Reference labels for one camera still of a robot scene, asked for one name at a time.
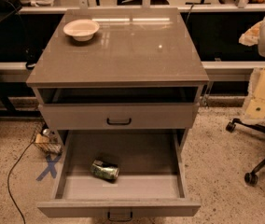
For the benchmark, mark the green soda can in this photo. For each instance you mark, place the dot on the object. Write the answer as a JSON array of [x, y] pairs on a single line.
[[104, 170]]

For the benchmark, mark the grey drawer cabinet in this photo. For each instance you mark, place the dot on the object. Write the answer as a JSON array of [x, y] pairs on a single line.
[[139, 56]]

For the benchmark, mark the open grey drawer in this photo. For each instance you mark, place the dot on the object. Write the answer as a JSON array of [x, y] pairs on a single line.
[[151, 181]]

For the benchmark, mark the white paper bowl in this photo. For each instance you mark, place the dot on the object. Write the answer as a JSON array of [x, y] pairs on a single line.
[[81, 30]]

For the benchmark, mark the wire basket with items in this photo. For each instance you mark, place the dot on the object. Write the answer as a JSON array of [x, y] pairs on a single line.
[[45, 140]]

